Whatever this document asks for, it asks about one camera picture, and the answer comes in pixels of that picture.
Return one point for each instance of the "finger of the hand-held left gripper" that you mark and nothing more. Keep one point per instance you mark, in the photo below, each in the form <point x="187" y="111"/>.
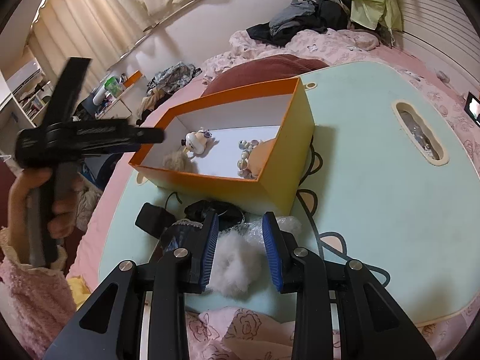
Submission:
<point x="148" y="136"/>

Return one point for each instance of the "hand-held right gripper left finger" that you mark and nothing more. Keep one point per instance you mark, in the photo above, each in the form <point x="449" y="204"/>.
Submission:
<point x="210" y="247"/>

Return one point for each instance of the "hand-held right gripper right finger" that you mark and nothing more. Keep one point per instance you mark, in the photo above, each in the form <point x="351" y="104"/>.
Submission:
<point x="270" y="251"/>

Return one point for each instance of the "white fluffy pompom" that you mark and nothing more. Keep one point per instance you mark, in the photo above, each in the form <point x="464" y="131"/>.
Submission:
<point x="236" y="266"/>

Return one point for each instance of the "clear bubble wrap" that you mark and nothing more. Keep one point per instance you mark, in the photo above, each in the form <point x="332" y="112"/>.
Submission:
<point x="288" y="225"/>

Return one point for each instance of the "black lace cloth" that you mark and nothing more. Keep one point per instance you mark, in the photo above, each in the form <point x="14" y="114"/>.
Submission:
<point x="221" y="212"/>

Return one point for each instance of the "beige fluffy pompom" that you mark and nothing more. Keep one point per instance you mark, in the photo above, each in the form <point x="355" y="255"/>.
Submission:
<point x="178" y="163"/>

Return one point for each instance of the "orange cardboard box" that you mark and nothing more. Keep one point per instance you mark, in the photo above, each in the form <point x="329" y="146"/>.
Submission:
<point x="225" y="187"/>

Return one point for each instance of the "black power adapter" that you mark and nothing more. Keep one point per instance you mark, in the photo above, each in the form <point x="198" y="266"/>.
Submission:
<point x="152" y="217"/>

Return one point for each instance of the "tan plush toy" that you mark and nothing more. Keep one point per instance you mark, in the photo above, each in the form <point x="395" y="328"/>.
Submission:
<point x="260" y="153"/>

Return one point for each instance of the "person's left forearm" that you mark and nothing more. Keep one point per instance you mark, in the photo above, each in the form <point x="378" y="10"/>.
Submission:
<point x="30" y="300"/>

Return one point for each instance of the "person's left hand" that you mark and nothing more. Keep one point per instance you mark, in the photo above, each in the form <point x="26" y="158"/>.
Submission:
<point x="20" y="210"/>

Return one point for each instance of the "white desk with drawer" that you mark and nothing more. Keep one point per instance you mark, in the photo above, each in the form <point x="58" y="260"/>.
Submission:
<point x="116" y="107"/>

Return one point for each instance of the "white bookshelf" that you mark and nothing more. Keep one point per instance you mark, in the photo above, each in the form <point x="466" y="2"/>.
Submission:
<point x="26" y="93"/>

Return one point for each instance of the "white and green bottle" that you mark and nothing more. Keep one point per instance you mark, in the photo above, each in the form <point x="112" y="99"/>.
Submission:
<point x="108" y="88"/>

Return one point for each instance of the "patterned clothes pile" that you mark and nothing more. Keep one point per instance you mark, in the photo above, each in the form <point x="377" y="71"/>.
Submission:
<point x="170" y="77"/>

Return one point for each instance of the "mint green lap table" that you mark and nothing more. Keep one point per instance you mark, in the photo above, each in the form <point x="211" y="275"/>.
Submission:
<point x="375" y="195"/>

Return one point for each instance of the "cream curtains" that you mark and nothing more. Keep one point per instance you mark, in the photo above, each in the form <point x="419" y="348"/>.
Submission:
<point x="112" y="3"/>

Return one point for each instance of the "yellow cloth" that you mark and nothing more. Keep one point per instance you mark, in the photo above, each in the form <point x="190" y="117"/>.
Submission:
<point x="78" y="288"/>

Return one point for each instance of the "maroon cushion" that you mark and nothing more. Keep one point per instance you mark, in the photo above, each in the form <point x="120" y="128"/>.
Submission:
<point x="270" y="69"/>

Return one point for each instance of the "pile of dark clothes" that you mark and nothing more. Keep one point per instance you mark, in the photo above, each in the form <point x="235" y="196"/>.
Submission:
<point x="300" y="17"/>

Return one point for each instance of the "black phone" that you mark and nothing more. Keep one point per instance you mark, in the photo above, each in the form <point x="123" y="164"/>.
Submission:
<point x="473" y="108"/>

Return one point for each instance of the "light green cloth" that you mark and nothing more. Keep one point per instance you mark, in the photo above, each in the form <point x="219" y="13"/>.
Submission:
<point x="367" y="0"/>

